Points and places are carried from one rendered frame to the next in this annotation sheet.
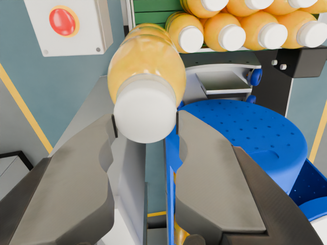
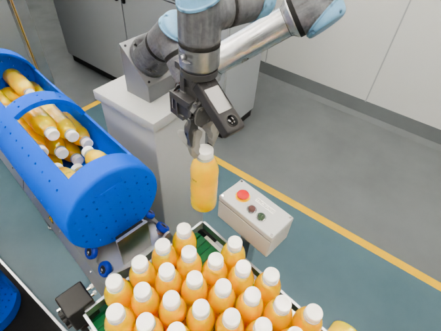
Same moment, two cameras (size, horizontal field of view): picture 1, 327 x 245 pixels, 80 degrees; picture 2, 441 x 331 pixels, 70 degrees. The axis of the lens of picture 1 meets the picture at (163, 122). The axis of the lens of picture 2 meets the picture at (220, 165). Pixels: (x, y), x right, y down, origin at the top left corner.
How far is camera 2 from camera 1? 0.62 m
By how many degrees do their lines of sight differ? 34
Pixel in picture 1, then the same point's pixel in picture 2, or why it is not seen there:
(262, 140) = (98, 205)
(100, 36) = (225, 200)
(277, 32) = (140, 263)
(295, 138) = (75, 218)
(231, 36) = (165, 243)
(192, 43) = (182, 227)
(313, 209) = not seen: outside the picture
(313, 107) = not seen: outside the picture
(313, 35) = (117, 278)
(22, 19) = (287, 243)
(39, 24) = (250, 189)
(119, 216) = (147, 119)
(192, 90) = not seen: hidden behind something
